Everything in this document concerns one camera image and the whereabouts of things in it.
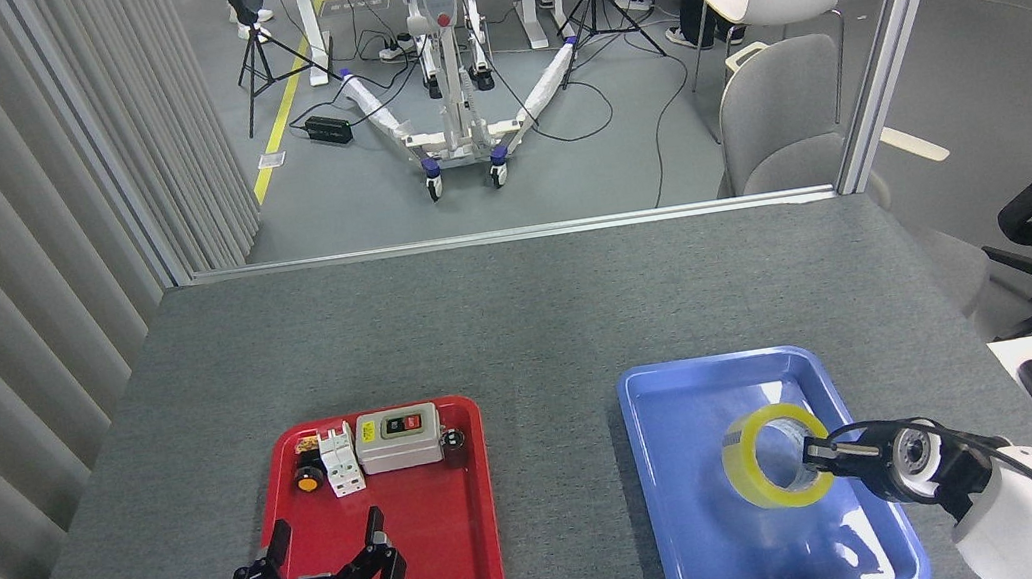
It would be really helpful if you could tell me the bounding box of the white flat board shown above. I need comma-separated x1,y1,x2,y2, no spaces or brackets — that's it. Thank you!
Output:
879,118,951,170

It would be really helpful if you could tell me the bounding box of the white circuit breaker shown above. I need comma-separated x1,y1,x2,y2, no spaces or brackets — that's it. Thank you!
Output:
315,420,370,500

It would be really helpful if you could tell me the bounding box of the black power adapter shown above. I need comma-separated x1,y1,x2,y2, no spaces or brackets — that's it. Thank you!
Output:
303,109,355,151

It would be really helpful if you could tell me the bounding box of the silver post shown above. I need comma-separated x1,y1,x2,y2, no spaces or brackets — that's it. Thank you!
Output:
811,0,1005,197

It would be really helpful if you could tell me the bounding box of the grey push-button switch box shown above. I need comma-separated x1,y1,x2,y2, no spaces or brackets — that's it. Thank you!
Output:
350,401,449,478

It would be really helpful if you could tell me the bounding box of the table with dark cloth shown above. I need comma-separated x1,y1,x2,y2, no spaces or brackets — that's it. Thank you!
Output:
241,0,616,97

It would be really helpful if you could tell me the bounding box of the orange and black knob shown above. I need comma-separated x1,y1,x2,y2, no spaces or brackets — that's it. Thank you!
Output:
291,462,327,496

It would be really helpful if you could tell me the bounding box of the black floor cable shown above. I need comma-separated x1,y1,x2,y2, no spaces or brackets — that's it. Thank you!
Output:
522,24,708,223

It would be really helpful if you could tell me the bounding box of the white stand on wheels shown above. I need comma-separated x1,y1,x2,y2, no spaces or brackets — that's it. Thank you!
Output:
329,0,602,214

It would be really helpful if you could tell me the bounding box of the blue plastic tray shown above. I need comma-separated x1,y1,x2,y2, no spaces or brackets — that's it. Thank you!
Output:
613,329,933,579

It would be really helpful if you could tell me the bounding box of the red plastic tray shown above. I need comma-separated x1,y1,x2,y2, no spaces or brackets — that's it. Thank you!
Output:
215,392,507,579

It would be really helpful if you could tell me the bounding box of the yellow tape roll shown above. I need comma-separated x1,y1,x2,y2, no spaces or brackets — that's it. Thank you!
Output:
715,396,842,518

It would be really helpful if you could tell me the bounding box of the grey chair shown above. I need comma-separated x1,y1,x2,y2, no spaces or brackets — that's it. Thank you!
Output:
697,14,997,350

